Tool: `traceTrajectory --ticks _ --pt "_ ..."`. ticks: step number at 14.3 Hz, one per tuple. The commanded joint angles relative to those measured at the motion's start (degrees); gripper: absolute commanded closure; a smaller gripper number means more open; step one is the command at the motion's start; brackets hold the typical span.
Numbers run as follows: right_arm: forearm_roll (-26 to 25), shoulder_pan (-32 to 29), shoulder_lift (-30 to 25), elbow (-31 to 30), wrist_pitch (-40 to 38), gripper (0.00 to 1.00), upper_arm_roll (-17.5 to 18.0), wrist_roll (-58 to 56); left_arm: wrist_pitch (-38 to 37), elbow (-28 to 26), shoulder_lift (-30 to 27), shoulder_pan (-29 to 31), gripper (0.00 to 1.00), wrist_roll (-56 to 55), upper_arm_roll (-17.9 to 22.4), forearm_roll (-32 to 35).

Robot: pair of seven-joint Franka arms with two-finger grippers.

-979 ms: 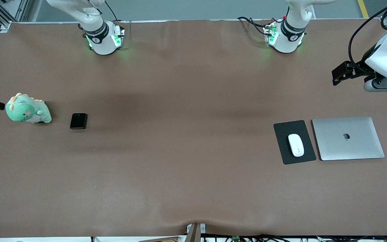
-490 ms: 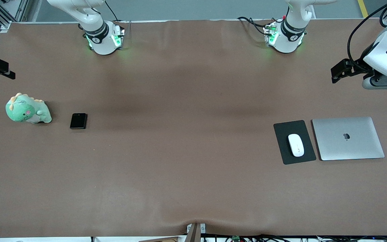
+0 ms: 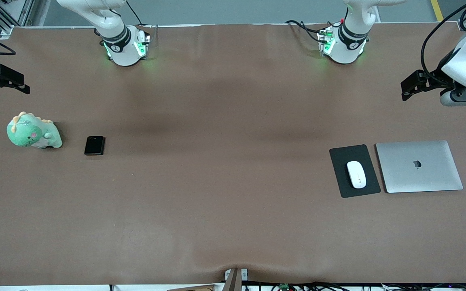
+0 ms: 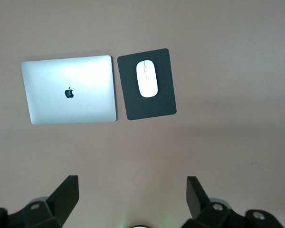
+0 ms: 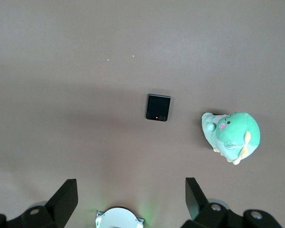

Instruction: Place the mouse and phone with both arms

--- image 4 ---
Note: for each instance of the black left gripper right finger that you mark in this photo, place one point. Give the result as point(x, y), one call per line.
point(198, 204)

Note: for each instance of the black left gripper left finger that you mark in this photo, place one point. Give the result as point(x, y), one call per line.
point(59, 204)

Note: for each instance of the white computer mouse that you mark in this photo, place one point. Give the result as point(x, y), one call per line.
point(146, 80)

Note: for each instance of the black mouse pad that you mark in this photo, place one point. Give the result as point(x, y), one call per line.
point(166, 104)

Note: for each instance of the brown table cover mat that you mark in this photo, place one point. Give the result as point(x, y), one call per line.
point(204, 142)

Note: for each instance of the silver closed laptop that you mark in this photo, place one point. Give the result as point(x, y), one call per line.
point(69, 90)

